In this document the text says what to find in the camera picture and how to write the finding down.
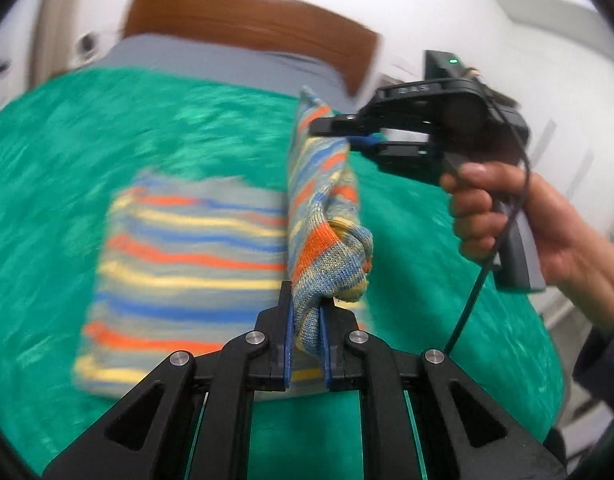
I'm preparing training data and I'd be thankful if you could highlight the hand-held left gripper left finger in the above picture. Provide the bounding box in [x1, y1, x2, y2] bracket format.
[42, 280, 294, 480]

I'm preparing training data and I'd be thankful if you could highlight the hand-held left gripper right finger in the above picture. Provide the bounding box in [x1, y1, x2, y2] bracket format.
[319, 299, 568, 480]

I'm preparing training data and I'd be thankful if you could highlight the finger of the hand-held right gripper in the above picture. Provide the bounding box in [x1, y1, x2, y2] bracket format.
[349, 136, 442, 177]
[309, 110, 435, 137]

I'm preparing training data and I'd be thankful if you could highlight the striped knit sweater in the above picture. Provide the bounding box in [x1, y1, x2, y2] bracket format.
[72, 87, 375, 401]

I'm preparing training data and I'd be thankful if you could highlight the person's right hand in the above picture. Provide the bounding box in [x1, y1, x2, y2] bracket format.
[439, 162, 614, 332]

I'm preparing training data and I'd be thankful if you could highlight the wooden bed headboard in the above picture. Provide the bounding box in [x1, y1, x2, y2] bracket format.
[122, 0, 384, 98]

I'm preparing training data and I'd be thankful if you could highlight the grey pillow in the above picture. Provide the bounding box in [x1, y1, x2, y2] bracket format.
[99, 35, 358, 113]

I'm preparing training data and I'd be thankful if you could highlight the green floral blanket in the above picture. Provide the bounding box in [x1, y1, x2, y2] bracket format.
[0, 67, 568, 480]

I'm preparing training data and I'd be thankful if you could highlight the beige curtain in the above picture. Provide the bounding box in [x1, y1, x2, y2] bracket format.
[37, 0, 74, 81]

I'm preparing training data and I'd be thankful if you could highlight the black cable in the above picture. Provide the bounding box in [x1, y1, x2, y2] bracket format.
[443, 67, 534, 357]

